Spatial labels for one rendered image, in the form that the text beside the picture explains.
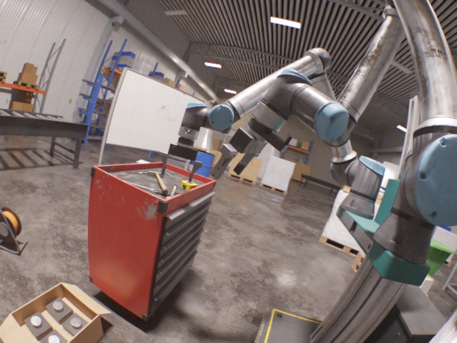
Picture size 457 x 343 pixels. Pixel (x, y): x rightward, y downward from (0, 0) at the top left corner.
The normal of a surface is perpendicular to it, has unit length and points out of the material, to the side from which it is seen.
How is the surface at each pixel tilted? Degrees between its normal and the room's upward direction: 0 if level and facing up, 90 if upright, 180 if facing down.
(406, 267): 90
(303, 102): 99
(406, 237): 70
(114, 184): 90
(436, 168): 95
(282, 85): 92
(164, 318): 0
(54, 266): 0
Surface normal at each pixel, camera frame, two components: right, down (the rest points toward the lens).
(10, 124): 0.94, 0.31
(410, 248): -0.44, -0.39
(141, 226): -0.22, 0.07
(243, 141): -0.51, 0.08
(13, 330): 0.19, -0.83
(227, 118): 0.00, 0.20
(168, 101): 0.76, 0.31
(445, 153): -0.68, -0.02
